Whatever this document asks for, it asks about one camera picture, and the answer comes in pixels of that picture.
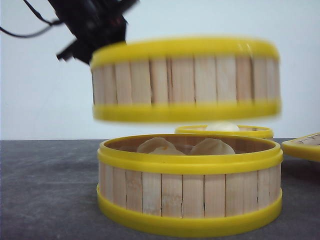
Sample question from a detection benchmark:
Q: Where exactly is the black cable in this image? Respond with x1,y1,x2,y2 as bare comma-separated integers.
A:
0,0,63,38

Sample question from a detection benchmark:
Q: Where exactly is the white bun rear basket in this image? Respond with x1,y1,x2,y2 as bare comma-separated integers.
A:
205,121,240,132

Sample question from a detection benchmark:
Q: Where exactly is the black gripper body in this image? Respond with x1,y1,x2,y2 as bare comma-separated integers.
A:
49,0,137,65

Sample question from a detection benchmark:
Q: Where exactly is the woven bamboo steamer lid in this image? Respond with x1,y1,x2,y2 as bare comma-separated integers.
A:
281,132,320,163

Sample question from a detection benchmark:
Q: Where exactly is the left bun front basket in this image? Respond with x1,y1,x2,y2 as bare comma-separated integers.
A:
136,137,185,156

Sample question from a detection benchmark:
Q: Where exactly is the right bun front basket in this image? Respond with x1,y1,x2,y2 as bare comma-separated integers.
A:
189,138,235,156

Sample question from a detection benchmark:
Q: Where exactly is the bamboo steamer basket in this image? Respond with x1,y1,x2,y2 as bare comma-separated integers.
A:
174,124,274,140
96,134,283,238
90,36,281,123

